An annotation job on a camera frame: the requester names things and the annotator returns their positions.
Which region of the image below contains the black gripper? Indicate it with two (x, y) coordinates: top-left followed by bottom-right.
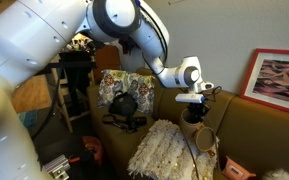
(185, 101), (212, 125)

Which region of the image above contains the round woven bag brown strap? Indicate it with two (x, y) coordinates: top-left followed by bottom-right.
(178, 107), (220, 180)

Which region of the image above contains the shaggy cream pillow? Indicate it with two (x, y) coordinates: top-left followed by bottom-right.
(127, 118), (219, 180)

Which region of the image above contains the floral patterned pillow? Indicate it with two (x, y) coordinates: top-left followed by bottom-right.
(96, 68), (157, 116)

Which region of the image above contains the orange bag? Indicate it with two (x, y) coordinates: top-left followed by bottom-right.
(81, 135), (105, 167)

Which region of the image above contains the mustard yellow sofa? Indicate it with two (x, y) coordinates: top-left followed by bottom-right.
(86, 67), (289, 180)

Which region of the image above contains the pink wallet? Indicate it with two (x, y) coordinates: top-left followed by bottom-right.
(220, 155), (257, 180)

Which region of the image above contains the black handbag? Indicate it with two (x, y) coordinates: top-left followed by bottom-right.
(107, 90), (139, 118)

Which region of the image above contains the red framed abstract painting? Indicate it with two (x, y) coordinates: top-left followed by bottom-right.
(240, 47), (289, 118)

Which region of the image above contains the white fluffy fur ball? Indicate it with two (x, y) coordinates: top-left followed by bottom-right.
(261, 167), (289, 180)

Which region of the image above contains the wooden chair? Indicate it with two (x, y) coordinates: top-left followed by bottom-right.
(49, 49), (96, 135)

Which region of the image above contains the silver metal block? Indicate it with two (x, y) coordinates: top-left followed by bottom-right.
(42, 153), (72, 180)

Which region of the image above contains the teal patterned rug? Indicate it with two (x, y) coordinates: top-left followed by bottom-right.
(16, 109), (39, 129)

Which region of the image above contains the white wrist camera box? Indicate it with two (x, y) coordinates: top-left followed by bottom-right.
(174, 92), (206, 104)

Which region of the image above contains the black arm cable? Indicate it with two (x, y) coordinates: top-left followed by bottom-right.
(134, 0), (169, 65)

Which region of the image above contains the black base cable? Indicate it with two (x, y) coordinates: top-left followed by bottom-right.
(30, 62), (64, 142)

